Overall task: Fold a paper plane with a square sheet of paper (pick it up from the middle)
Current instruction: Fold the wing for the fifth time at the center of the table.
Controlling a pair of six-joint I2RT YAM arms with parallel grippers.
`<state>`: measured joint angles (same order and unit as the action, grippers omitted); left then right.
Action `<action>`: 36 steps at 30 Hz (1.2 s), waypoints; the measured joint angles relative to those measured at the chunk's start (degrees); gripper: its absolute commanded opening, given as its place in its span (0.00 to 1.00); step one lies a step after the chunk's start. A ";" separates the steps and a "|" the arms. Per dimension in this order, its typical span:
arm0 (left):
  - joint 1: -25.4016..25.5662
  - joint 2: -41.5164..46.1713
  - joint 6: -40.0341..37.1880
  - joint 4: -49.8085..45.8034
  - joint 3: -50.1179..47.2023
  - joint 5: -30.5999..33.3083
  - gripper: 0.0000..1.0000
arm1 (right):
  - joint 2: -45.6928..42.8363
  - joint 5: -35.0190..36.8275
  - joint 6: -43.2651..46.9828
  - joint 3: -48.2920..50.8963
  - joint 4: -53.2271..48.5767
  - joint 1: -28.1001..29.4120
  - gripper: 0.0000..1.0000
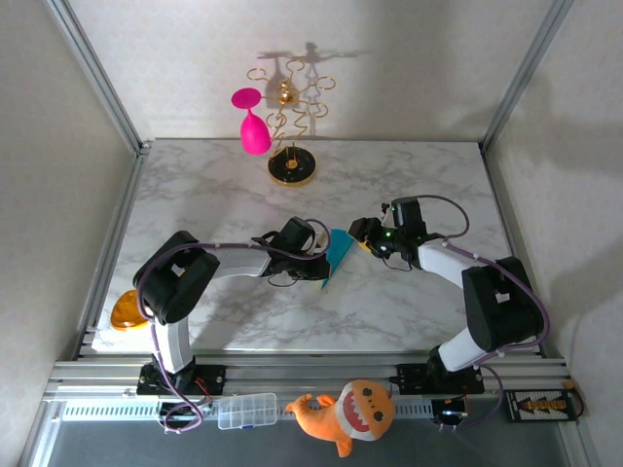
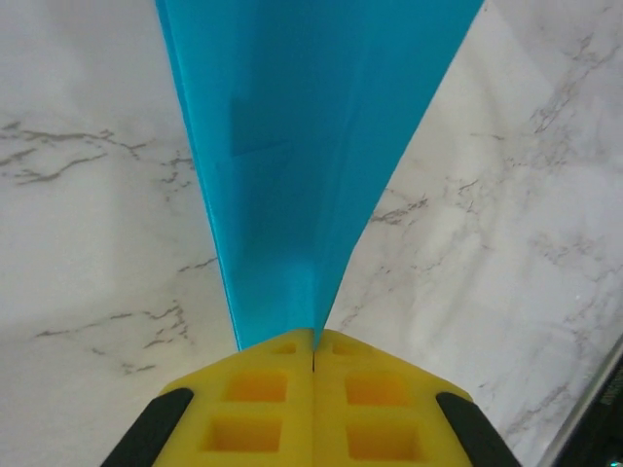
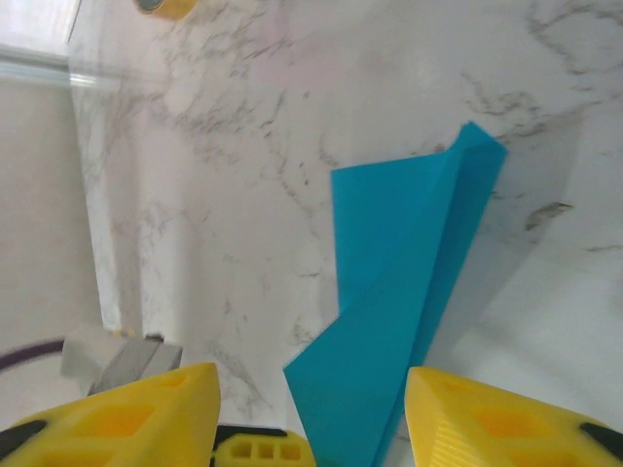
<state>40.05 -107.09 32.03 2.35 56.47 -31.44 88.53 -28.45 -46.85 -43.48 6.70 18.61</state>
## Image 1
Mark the orange shark plush toy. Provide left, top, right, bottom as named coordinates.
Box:
left=284, top=378, right=396, bottom=458

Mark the black power distribution board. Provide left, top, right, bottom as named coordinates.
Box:
left=500, top=387, right=578, bottom=423

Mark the orange translucent plate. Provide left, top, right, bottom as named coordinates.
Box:
left=110, top=290, right=150, bottom=333

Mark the aluminium front frame rail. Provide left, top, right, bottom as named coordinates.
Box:
left=43, top=355, right=571, bottom=403

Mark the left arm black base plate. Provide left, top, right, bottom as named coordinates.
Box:
left=135, top=363, right=228, bottom=396

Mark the clear plastic compartment box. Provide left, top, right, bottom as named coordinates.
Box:
left=216, top=391, right=278, bottom=431

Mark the blue paper sheet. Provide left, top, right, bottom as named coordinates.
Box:
left=319, top=228, right=355, bottom=292

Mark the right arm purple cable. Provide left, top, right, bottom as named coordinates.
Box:
left=416, top=194, right=553, bottom=432

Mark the aluminium side frame rail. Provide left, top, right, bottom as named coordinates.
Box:
left=72, top=145, right=147, bottom=361
left=481, top=145, right=550, bottom=360

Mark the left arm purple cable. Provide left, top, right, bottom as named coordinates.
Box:
left=137, top=218, right=332, bottom=435

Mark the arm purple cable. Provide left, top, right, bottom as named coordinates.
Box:
left=137, top=218, right=332, bottom=435
left=416, top=194, right=553, bottom=432

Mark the pink wine glass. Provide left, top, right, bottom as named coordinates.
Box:
left=231, top=87, right=274, bottom=157

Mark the aluminium frame post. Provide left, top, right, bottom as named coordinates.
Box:
left=480, top=0, right=576, bottom=153
left=46, top=0, right=152, bottom=153

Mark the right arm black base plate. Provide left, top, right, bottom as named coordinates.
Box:
left=396, top=362, right=486, bottom=396

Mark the gold wire glass rack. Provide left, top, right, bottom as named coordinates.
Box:
left=246, top=57, right=338, bottom=188

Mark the grey slotted cable duct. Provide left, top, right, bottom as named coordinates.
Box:
left=61, top=396, right=435, bottom=422

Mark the black controller box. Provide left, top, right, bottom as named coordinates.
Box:
left=431, top=396, right=471, bottom=430
left=158, top=401, right=208, bottom=430

